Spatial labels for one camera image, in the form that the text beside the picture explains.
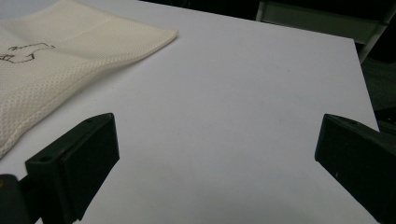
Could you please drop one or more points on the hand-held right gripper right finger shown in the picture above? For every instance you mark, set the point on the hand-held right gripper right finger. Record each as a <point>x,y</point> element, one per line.
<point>358,158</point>

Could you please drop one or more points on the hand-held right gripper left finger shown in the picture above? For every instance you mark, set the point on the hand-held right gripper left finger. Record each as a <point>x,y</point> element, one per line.
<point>77,165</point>

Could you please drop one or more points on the cream mesh laundry bag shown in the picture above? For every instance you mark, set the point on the cream mesh laundry bag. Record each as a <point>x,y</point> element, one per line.
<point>53,71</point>

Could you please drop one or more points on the grey metal stand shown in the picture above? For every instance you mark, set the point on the grey metal stand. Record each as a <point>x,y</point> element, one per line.
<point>323,23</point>

